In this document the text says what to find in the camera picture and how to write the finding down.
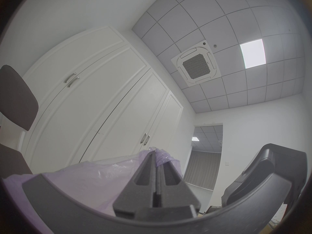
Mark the white chair with grey pads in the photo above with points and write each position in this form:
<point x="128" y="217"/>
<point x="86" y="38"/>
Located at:
<point x="17" y="96"/>

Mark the grey curtain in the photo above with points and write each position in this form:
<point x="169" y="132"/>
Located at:
<point x="202" y="169"/>

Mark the white ceiling air vent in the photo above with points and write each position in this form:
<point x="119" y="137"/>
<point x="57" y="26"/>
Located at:
<point x="196" y="63"/>

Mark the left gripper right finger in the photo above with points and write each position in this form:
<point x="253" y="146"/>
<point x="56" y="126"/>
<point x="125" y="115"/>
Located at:
<point x="178" y="196"/>

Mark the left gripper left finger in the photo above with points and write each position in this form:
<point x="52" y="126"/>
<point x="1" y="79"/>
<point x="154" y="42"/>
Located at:
<point x="131" y="199"/>

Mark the purple plastic bag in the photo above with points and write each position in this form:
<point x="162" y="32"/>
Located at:
<point x="85" y="179"/>

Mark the white wardrobe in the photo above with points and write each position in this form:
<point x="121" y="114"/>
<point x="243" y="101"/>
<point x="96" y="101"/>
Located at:
<point x="97" y="94"/>

